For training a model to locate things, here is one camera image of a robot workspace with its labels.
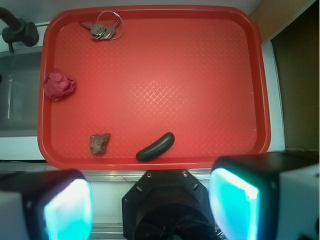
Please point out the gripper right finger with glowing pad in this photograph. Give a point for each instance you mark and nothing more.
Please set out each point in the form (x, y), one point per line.
(270, 196)

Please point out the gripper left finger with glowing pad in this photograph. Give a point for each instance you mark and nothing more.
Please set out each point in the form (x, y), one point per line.
(46, 205)

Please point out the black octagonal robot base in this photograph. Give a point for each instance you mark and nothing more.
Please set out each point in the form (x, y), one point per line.
(168, 205)

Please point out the brown rock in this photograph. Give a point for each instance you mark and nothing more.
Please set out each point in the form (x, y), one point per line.
(98, 143)

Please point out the crumpled red paper ball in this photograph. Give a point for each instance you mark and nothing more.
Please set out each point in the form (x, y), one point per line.
(57, 85)

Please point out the stainless steel sink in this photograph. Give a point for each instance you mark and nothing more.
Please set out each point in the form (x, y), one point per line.
(19, 93)

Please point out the black oblong pickle-shaped object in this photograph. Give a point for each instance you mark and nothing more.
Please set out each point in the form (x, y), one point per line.
(157, 148)

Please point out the red plastic tray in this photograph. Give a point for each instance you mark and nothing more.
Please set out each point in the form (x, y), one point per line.
(194, 71)

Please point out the silver keys on ring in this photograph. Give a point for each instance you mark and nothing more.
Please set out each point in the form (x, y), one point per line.
(100, 32)

